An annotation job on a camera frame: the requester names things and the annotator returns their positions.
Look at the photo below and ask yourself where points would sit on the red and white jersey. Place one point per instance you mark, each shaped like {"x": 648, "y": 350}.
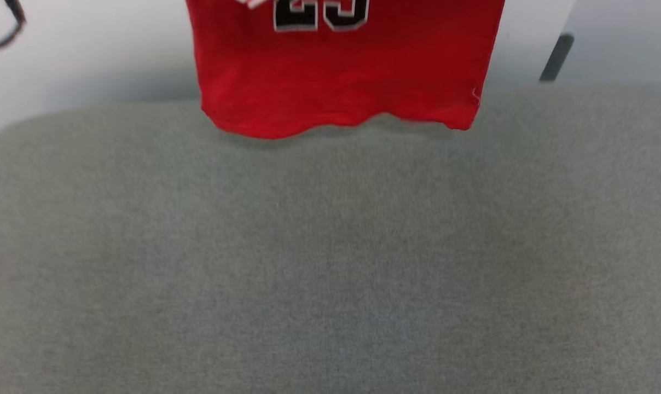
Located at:
{"x": 341, "y": 71}

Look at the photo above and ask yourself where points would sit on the dark grey post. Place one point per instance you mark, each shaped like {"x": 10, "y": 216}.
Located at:
{"x": 557, "y": 57}

